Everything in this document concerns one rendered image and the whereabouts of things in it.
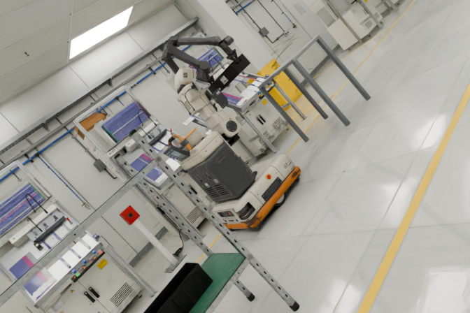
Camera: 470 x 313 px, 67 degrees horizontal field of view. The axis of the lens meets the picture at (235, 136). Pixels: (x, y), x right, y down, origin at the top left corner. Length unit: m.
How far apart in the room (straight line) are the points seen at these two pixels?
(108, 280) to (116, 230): 1.77
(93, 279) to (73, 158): 2.31
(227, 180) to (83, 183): 3.30
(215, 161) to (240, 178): 0.24
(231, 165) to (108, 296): 1.94
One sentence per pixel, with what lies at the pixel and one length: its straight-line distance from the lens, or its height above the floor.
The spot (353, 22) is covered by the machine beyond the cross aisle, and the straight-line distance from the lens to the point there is 7.36.
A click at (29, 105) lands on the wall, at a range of 6.01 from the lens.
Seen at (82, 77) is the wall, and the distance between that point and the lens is 6.22.
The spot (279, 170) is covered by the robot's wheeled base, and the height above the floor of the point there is 0.21.
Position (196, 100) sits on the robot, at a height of 1.09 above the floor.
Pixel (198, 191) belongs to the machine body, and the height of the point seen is 0.34.
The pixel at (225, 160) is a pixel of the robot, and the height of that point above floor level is 0.58.
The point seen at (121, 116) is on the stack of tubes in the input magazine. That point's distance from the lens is 4.42.
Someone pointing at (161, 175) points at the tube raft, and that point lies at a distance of 3.90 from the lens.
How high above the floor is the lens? 0.94
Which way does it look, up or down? 6 degrees down
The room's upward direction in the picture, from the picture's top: 42 degrees counter-clockwise
